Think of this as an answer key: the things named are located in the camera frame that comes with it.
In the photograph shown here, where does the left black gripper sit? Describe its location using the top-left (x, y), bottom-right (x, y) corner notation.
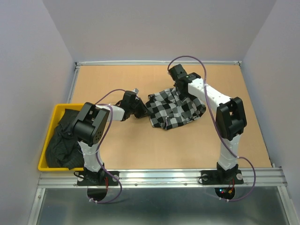
top-left (129, 98), bottom-right (152, 119)

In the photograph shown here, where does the black white checkered shirt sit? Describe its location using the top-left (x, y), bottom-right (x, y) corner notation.
top-left (145, 88), bottom-right (206, 130)

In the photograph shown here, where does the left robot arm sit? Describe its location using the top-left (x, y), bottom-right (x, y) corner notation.
top-left (71, 89), bottom-right (148, 185)

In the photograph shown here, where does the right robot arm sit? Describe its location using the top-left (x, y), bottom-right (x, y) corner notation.
top-left (168, 64), bottom-right (247, 185)

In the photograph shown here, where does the yellow plastic bin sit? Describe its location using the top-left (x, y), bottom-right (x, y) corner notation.
top-left (38, 104), bottom-right (84, 171)

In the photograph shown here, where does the dark shirt in bin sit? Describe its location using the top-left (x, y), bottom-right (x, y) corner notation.
top-left (45, 109), bottom-right (84, 170)

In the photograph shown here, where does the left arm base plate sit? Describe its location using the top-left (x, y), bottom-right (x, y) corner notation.
top-left (73, 170), bottom-right (119, 187)

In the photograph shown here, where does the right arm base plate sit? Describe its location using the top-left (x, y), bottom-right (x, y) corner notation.
top-left (198, 170), bottom-right (244, 186)

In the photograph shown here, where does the aluminium front rail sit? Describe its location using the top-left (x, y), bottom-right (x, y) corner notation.
top-left (37, 168), bottom-right (287, 188)

